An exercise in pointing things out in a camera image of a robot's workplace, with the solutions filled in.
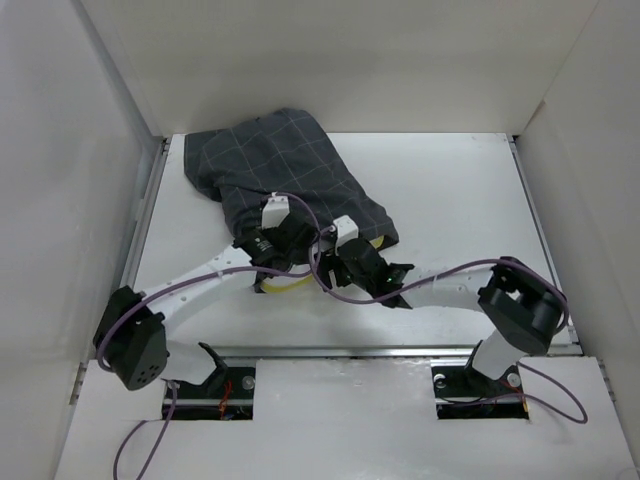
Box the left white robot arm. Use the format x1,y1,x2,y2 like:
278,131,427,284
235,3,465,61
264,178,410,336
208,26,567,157
93,213,320,397

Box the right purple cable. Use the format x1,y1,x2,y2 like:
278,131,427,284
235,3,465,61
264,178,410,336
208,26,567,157
308,224,589,425

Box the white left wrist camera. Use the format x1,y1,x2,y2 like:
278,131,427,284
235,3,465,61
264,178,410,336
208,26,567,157
261,193,290,230

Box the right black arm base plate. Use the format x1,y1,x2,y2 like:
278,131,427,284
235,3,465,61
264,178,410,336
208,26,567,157
431,365,529,420

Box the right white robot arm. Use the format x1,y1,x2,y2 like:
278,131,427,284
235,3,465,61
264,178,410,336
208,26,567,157
329,238,569,394

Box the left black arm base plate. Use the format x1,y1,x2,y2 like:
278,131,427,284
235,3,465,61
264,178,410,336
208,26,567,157
172,366,256,421

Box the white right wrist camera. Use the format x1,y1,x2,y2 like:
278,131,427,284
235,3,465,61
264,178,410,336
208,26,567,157
332,215,359,249

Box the white pillow with yellow piping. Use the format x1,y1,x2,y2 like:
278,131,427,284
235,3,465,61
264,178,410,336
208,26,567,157
255,235,398,294

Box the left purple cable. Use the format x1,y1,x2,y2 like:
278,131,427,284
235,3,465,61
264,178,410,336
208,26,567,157
95,190,326,474

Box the purple cable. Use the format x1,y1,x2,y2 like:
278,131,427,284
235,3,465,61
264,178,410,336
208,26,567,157
308,224,589,425
95,190,326,474

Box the dark grey checked pillowcase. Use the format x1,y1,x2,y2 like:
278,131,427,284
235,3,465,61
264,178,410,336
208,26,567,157
184,108,399,248

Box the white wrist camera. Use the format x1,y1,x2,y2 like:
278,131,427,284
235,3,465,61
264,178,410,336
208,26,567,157
332,215,359,249
261,193,290,230

